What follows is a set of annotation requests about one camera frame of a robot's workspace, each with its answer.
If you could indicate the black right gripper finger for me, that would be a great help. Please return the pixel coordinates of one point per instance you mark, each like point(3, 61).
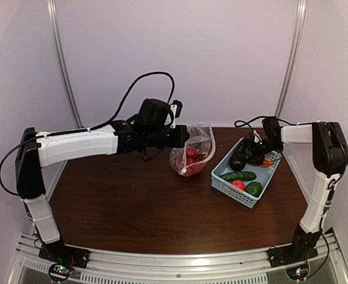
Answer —
point(257, 161)
point(241, 148)

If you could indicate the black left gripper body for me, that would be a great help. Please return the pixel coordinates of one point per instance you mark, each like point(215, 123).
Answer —
point(156, 137)

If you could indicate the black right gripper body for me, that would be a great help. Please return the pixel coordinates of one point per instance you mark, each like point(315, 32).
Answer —
point(260, 150)

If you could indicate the dark purple eggplant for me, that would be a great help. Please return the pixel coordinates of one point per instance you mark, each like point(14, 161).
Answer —
point(237, 161)

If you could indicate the red peach bunch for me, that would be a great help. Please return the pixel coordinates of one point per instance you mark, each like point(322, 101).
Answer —
point(192, 163)

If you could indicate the clear zip top bag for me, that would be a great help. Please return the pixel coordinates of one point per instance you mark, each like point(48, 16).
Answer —
point(201, 138)

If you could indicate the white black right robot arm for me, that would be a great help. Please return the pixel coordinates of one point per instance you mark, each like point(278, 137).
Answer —
point(330, 159)

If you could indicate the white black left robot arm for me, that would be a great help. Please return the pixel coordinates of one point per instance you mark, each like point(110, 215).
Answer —
point(39, 150)

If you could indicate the orange red pepper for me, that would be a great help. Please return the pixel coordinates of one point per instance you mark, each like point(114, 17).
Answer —
point(267, 162)

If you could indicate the light blue plastic basket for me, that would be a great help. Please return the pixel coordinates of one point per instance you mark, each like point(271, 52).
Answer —
point(264, 176)

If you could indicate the green cucumber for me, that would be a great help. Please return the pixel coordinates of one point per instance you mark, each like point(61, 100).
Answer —
point(242, 175)

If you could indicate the green bell pepper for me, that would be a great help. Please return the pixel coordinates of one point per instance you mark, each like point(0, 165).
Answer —
point(254, 189)

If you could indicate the red tomato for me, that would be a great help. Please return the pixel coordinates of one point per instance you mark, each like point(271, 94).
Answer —
point(239, 184)

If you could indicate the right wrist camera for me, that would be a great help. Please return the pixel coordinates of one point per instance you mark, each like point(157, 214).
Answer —
point(256, 137)

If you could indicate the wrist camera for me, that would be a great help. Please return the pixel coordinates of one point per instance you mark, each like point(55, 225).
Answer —
point(256, 137)
point(173, 113)

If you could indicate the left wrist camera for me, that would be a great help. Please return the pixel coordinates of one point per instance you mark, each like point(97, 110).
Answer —
point(173, 113)

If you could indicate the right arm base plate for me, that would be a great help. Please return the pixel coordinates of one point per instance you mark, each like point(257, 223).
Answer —
point(286, 255)

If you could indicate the front aluminium rail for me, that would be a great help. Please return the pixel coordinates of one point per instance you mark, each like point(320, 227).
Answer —
point(249, 266)

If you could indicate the right aluminium frame post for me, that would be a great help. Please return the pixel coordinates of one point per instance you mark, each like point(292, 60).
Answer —
point(297, 36)

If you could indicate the aluminium frame post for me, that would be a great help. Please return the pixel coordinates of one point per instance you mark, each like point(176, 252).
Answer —
point(297, 36)
point(54, 24)

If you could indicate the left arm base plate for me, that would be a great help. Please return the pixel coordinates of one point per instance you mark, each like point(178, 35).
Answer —
point(63, 254)

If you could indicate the left aluminium frame post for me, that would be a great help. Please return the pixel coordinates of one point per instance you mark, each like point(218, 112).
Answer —
point(54, 24)

